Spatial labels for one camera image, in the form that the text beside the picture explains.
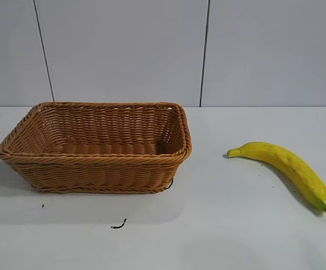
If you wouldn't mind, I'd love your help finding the brown woven wicker basket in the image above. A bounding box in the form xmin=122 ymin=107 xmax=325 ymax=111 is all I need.
xmin=0 ymin=101 xmax=193 ymax=195

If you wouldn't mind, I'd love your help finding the yellow banana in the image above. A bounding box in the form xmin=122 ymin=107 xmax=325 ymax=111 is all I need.
xmin=226 ymin=141 xmax=326 ymax=217

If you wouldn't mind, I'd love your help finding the small black curved scrap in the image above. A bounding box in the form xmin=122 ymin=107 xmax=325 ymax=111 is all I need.
xmin=110 ymin=218 xmax=128 ymax=229

